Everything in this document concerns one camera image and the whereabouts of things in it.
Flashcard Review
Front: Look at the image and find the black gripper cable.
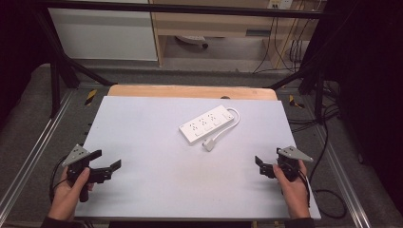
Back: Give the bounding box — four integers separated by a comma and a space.
297, 120, 348, 220
48, 154, 70, 204

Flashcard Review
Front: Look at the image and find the wooden desk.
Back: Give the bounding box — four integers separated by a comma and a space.
148, 0, 319, 68

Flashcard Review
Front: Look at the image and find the white cabinet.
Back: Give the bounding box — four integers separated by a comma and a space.
47, 0, 159, 62

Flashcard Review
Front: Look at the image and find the black curtain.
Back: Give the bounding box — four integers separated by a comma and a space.
308, 0, 403, 217
0, 0, 53, 131

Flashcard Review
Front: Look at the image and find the aluminium floor rail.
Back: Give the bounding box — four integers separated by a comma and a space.
0, 89, 76, 217
315, 124, 373, 228

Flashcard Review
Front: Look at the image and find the white power cable with plug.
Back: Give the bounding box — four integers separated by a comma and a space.
201, 106, 241, 153

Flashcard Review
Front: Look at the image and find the yellow black floor tape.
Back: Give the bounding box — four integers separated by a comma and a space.
288, 94, 306, 109
84, 88, 98, 106

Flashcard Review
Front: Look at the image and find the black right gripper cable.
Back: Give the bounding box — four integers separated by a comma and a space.
297, 120, 348, 220

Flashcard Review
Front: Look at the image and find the black metal stand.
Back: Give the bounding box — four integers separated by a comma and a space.
268, 61, 329, 125
32, 9, 117, 119

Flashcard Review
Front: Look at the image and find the white wall socket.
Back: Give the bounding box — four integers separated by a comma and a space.
267, 0, 295, 10

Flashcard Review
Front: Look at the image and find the wooden table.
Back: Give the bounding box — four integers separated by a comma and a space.
106, 84, 279, 102

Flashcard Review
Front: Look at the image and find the black metal frame bar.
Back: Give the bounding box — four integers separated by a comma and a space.
37, 0, 329, 20

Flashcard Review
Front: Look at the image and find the white power strip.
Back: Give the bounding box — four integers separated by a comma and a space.
178, 104, 236, 146

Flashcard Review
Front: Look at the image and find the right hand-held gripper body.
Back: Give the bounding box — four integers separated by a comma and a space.
259, 145, 315, 183

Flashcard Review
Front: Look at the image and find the bundle of black cables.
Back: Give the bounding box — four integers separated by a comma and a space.
252, 9, 310, 74

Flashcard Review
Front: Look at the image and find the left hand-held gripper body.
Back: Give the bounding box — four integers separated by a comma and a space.
62, 143, 113, 203

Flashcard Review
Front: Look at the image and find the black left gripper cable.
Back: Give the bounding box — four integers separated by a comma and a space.
48, 154, 70, 204

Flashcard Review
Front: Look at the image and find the person's left hand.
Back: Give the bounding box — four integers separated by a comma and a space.
47, 166, 96, 222

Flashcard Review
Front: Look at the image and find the person's right hand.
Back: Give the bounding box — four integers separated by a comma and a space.
272, 160, 312, 220

